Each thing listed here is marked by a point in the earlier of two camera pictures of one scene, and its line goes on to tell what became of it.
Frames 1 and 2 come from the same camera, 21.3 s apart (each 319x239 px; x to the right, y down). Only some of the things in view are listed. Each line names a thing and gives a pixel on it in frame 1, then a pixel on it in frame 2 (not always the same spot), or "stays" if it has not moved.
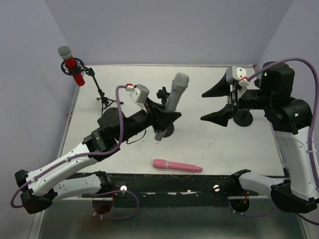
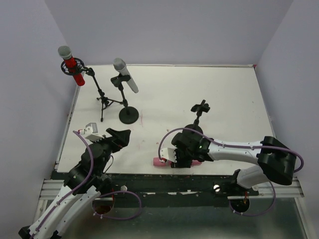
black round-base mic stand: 242,118 -> 199,108
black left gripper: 152,117 -> 112,140
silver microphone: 180,83 -> 119,65
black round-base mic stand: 162,93 -> 128,115
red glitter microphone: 66,53 stays
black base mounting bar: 138,185 stays
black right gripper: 232,100 -> 180,156
